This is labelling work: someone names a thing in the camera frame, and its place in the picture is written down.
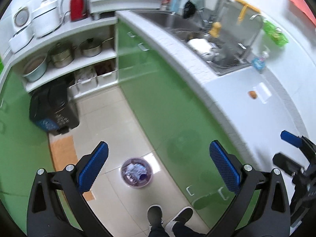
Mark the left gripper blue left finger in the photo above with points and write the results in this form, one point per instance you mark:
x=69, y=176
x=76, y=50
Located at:
x=45, y=214

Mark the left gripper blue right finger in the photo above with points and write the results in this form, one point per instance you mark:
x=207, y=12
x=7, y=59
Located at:
x=260, y=206

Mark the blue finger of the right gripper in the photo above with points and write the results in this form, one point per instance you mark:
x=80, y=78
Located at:
x=289, y=166
x=291, y=139

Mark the steel kitchen sink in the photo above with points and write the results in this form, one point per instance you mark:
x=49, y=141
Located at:
x=230, y=51

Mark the orange floor mat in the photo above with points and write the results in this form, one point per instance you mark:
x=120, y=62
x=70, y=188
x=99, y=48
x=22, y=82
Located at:
x=64, y=151

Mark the white square plastic box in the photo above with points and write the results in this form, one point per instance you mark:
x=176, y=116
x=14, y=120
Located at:
x=263, y=92

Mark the brown walnut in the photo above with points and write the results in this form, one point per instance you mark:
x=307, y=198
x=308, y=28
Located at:
x=252, y=94

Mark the clear hand soap bottle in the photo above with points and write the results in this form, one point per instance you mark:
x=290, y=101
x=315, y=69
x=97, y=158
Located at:
x=259, y=63

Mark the pink round waste basket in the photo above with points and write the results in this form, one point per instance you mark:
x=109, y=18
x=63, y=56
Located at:
x=136, y=172

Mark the right black shoe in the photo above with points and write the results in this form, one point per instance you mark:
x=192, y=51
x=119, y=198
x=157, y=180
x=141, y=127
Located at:
x=183, y=216

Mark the black shoe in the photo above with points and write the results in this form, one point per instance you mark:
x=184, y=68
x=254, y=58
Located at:
x=183, y=216
x=154, y=215

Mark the left black shoe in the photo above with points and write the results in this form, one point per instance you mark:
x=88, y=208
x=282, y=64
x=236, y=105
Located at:
x=154, y=215

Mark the black dual pedal bin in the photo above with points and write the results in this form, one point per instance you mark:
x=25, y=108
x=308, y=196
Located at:
x=52, y=110

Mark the green mesh basket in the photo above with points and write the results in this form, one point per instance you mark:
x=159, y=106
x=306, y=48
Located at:
x=275, y=33

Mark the white storage bin middle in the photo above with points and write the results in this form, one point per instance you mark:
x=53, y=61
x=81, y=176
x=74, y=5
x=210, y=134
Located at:
x=86, y=79

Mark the white storage bin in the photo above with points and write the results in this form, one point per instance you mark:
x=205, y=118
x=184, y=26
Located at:
x=106, y=72
x=86, y=79

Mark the white plate in sink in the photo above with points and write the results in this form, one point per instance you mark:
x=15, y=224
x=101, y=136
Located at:
x=201, y=46

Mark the yellow sponge holder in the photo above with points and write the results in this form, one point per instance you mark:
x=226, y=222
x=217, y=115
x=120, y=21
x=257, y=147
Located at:
x=215, y=29

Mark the white storage bin right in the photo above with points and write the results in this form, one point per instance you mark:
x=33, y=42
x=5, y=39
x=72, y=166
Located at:
x=106, y=72

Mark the pale blue basin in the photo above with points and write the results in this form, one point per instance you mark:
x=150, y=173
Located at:
x=35, y=68

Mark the large steel stockpot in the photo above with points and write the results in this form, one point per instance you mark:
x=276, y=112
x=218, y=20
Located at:
x=62, y=54

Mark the steel pot with lid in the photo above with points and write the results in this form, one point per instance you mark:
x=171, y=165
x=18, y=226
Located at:
x=92, y=47

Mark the white rice cooker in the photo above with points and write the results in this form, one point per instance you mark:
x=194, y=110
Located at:
x=46, y=18

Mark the red electric kettle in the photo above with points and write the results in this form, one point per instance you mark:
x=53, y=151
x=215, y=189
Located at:
x=78, y=10

